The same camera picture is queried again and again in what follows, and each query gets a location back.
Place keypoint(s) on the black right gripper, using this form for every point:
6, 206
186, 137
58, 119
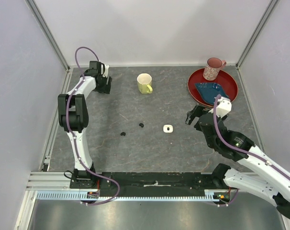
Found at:
191, 114

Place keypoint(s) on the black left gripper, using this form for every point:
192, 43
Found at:
105, 87

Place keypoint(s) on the white earbud charging case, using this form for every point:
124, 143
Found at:
168, 128

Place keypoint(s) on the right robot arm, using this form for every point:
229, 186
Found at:
274, 182

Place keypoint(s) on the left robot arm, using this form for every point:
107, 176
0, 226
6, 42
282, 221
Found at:
73, 117

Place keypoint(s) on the blue leaf-shaped dish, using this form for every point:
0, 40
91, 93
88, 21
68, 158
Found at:
209, 90

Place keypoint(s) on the yellow-green ceramic mug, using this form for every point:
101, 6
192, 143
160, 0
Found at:
144, 83

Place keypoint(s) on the red round tray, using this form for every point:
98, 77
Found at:
224, 79

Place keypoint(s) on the pink patterned mug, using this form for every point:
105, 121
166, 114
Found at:
214, 65

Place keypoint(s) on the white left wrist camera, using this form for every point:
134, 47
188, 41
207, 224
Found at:
105, 70

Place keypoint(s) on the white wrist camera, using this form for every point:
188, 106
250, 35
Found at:
223, 106
105, 70

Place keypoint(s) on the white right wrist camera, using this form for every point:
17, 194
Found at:
223, 106

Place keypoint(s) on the light blue cable duct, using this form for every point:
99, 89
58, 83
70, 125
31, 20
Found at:
86, 196

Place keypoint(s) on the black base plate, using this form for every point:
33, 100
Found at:
160, 183

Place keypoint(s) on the left aluminium frame post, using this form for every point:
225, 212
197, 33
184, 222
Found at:
47, 32

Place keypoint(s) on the aluminium frame post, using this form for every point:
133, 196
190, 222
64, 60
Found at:
257, 31
47, 32

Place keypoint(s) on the right aluminium frame post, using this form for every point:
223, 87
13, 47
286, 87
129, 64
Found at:
257, 31

